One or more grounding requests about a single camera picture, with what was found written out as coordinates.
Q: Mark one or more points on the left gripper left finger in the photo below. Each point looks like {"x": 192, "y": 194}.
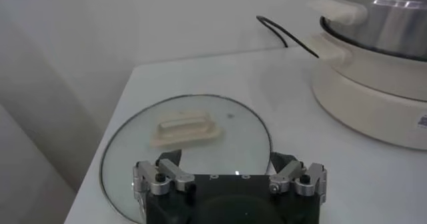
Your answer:
{"x": 166, "y": 178}

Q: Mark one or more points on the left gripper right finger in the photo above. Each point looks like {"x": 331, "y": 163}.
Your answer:
{"x": 297, "y": 178}

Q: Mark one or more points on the stainless steel steamer basket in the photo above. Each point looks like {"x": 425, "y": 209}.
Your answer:
{"x": 393, "y": 28}

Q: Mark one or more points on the cream electric cooker base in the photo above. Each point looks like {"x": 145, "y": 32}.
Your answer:
{"x": 367, "y": 112}

